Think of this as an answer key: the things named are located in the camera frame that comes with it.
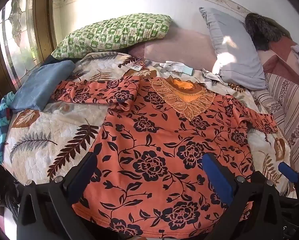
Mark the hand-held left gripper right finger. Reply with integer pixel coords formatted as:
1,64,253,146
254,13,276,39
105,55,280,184
202,152,283,240

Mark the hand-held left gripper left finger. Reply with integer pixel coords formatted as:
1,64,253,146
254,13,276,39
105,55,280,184
16,151,100,240

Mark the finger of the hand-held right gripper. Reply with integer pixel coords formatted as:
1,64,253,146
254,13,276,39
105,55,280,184
278,162,299,183

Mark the orange floral shirt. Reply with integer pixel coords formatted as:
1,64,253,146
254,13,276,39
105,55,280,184
55,76,280,238

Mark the leaf print quilt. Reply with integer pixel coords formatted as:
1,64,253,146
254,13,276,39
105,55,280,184
2,51,292,198

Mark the striped floral blanket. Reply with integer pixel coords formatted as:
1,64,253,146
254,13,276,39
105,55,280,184
252,72,299,175

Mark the blue folded cloth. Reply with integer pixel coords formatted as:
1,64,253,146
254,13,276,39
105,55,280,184
11,60,76,112

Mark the pink patterned blanket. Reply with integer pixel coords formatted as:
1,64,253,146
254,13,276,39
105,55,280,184
257,36,299,80

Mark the grey pillow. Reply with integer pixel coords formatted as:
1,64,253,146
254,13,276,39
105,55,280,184
199,7,268,90

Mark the small red white packet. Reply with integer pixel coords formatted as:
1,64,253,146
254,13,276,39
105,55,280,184
129,58,151,71

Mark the pink bed sheet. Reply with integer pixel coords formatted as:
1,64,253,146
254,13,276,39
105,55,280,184
128,26,220,68

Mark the dark fur garment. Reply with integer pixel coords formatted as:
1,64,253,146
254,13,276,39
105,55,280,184
245,12,291,52

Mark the green patterned pillow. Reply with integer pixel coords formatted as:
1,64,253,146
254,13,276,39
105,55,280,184
51,14,172,60

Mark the stained glass window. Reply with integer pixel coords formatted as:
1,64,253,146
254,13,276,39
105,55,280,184
0,0,40,80

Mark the wooden window frame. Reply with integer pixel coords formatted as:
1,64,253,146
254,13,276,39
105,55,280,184
0,0,57,100

